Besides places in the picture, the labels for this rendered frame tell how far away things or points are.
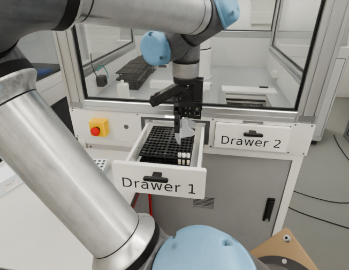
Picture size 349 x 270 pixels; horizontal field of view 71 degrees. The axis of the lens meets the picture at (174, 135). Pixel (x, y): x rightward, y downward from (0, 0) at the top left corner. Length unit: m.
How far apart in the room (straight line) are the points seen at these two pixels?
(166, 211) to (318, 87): 0.92
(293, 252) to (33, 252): 0.65
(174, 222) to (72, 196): 1.11
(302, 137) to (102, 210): 0.89
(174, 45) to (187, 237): 0.38
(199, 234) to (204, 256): 0.03
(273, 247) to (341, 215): 1.70
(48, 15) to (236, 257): 0.32
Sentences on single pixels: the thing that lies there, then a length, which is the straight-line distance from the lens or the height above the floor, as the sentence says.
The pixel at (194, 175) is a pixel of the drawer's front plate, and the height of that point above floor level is 0.91.
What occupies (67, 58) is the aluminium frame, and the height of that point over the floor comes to 1.16.
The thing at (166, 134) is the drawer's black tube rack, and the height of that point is 0.90.
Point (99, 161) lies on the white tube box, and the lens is 1.05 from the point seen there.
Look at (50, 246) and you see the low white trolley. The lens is 0.83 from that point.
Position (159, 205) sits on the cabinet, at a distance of 1.35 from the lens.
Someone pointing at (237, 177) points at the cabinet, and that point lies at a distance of 1.19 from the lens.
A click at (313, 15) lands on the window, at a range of 0.99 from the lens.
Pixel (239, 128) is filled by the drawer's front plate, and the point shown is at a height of 0.92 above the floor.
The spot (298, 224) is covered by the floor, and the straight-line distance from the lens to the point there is 2.01.
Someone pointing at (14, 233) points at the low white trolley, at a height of 0.76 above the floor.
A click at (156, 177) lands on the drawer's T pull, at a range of 0.73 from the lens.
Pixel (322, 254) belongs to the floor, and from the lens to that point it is 1.90.
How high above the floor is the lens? 1.37
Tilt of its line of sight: 29 degrees down
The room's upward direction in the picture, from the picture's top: straight up
